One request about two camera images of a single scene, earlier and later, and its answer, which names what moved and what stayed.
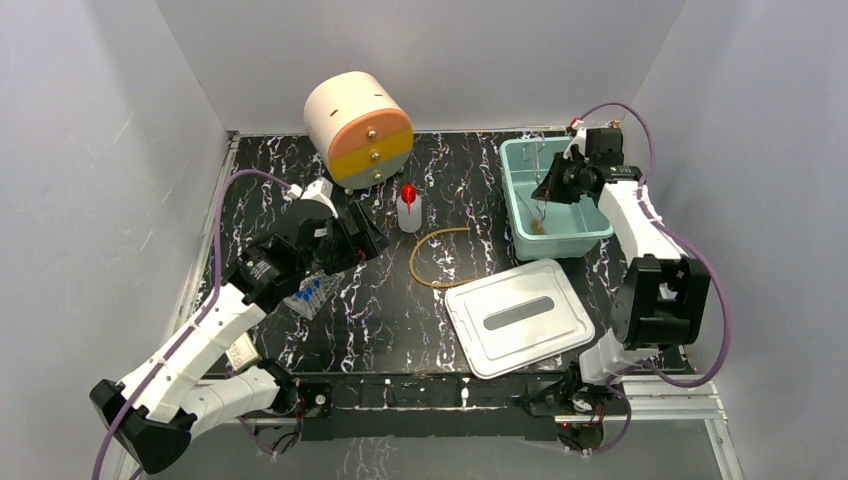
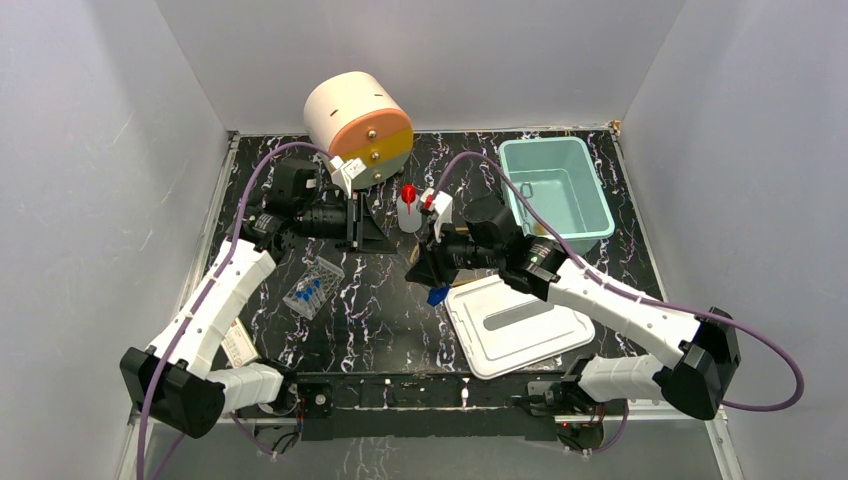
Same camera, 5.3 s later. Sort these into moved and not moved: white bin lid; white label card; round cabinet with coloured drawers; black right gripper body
Moved: black right gripper body
Not moved: white label card; round cabinet with coloured drawers; white bin lid
